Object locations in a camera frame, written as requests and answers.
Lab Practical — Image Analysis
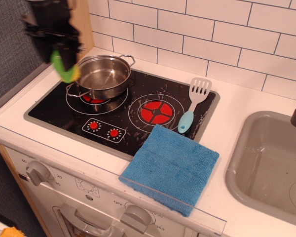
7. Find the grey toy sink basin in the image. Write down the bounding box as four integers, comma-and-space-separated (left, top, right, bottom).
225, 111, 296, 225

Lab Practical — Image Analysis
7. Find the black toy stovetop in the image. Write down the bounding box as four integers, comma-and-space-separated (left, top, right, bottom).
23, 68, 221, 161

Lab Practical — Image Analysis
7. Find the stainless steel pot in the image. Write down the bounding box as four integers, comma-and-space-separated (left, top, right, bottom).
66, 55, 136, 100

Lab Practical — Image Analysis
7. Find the left red stove knob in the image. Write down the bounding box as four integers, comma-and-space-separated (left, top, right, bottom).
89, 121, 99, 130

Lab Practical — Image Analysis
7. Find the grey spatula with blue handle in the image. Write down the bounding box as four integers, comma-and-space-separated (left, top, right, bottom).
178, 78, 212, 134

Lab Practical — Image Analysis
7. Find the blue folded cloth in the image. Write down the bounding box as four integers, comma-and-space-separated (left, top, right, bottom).
119, 125, 220, 217

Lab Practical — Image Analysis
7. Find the grey oven temperature knob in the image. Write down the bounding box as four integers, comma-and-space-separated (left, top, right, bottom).
120, 205, 152, 234

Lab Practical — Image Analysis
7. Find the grey timer knob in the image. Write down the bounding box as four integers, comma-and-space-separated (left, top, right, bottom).
26, 161, 51, 186

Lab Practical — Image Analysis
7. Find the red stove knob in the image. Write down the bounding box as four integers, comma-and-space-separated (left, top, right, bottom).
89, 121, 99, 130
109, 129, 119, 138

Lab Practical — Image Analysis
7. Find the grey oven door handle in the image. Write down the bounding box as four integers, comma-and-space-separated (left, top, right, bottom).
59, 204, 126, 237

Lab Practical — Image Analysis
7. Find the green yellow toy corn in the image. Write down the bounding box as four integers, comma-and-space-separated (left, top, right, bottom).
50, 50, 81, 83

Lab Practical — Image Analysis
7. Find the right red stove knob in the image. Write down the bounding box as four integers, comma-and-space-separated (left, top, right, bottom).
109, 129, 119, 138

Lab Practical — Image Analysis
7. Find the wooden side panel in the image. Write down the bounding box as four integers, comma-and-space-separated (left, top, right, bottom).
71, 0, 94, 60

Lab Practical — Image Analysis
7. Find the orange object at corner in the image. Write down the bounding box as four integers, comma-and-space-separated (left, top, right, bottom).
0, 227, 25, 237

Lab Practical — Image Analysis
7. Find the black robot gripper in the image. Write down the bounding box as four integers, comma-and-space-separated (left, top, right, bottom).
20, 0, 83, 71

